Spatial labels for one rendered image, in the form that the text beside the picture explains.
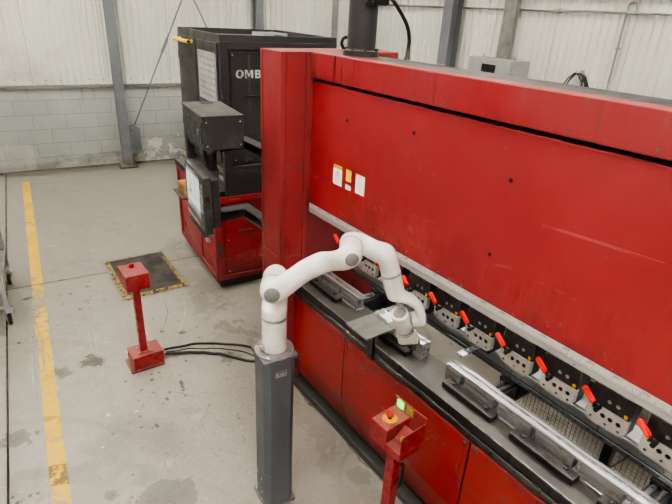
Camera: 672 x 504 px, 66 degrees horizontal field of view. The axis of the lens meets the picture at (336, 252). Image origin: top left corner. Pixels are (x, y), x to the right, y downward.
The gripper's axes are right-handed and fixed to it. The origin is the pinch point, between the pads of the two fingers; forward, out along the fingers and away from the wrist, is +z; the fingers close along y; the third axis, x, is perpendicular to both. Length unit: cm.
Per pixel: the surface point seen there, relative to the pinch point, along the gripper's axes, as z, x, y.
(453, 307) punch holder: -25.9, -5.4, -24.3
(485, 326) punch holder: -28.5, 7.1, -38.2
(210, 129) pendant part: -84, -93, 102
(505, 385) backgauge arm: 20, 12, -45
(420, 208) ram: -56, -43, -13
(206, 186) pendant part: -59, -75, 112
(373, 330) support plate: -3.6, -7.9, 19.4
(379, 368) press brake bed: 19.8, 2.1, 20.5
